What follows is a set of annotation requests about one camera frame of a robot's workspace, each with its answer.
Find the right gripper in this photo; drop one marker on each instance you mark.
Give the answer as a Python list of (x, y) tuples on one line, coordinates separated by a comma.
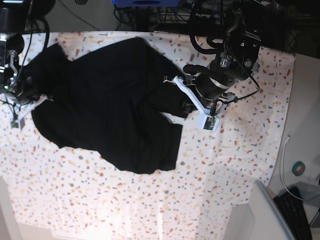
[(25, 89)]

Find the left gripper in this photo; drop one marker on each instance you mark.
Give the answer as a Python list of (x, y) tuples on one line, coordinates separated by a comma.
[(212, 86)]

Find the black t-shirt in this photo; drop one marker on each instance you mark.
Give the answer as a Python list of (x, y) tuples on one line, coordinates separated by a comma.
[(113, 101)]

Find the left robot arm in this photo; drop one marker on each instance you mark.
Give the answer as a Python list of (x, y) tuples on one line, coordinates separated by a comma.
[(236, 49)]

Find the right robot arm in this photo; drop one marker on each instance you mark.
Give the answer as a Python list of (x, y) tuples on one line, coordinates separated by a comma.
[(15, 17)]

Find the terrazzo pattern tablecloth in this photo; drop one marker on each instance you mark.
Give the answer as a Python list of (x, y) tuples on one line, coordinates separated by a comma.
[(76, 193)]

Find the green tape roll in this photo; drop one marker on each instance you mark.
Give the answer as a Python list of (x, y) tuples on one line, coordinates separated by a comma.
[(298, 168)]

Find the black keyboard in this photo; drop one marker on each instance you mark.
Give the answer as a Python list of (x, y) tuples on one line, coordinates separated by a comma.
[(293, 211)]

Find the grey plastic bin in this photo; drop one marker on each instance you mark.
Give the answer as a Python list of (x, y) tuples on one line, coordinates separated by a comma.
[(259, 219)]

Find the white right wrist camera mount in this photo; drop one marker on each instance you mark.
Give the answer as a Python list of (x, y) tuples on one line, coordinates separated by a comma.
[(19, 109)]

